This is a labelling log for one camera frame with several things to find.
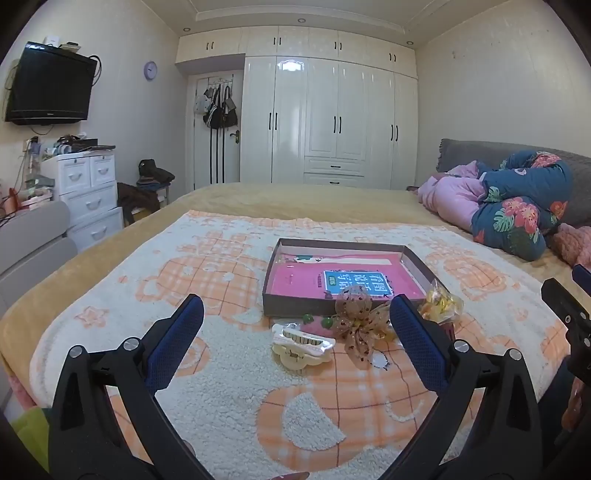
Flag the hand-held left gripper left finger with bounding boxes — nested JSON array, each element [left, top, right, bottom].
[[48, 294, 206, 480]]

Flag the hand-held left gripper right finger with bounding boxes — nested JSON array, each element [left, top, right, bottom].
[[387, 294, 550, 480]]

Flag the clear plastic bag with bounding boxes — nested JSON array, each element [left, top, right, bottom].
[[418, 281, 464, 325]]

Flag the beige mesh bow hair clip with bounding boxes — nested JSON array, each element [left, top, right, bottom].
[[335, 285, 399, 370]]

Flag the brown cardboard box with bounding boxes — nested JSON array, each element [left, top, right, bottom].
[[262, 237, 439, 318]]

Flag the pink knit blanket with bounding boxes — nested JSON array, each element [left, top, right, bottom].
[[551, 223, 591, 268]]

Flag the yellow hair accessory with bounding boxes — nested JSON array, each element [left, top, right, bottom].
[[425, 293, 460, 319]]

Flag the orange patterned fleece blanket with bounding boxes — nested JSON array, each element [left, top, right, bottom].
[[28, 210, 573, 480]]

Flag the blue floral quilt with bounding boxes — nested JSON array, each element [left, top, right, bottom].
[[471, 150, 575, 261]]

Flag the cream hair claw clip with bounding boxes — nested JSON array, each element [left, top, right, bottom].
[[270, 323, 335, 374]]

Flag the pink quilt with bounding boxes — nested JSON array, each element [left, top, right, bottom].
[[418, 161, 491, 234]]

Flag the chair with dark clothes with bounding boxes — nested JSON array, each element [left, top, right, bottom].
[[117, 159, 176, 227]]

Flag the grey pillow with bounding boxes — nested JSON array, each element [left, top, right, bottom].
[[436, 138, 591, 227]]

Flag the yellow-green cloth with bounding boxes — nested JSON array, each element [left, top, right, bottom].
[[11, 408, 51, 469]]

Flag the bed with yellow bedspread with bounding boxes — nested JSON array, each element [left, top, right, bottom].
[[0, 181, 591, 480]]

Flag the white drawer cabinet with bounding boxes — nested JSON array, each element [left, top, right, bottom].
[[41, 152, 124, 252]]

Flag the black bag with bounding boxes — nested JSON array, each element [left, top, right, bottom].
[[137, 159, 176, 183]]

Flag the grey chair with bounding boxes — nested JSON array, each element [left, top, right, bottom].
[[0, 200, 78, 305]]

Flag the hanging black belts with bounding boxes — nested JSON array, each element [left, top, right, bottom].
[[209, 127, 227, 184]]

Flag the white door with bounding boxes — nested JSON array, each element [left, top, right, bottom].
[[187, 70, 245, 190]]

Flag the cluttered side shelf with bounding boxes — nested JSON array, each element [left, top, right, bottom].
[[0, 173, 54, 217]]

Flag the clutter on drawer cabinet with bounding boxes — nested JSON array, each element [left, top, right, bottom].
[[44, 134, 116, 160]]

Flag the hanging black bags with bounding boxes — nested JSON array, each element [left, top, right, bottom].
[[203, 85, 239, 130]]

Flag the white wardrobe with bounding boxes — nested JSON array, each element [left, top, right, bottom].
[[175, 25, 419, 191]]

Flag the green bead hair tie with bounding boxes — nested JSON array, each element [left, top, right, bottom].
[[302, 313, 339, 341]]

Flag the black wall television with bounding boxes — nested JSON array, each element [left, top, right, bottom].
[[4, 41, 99, 126]]

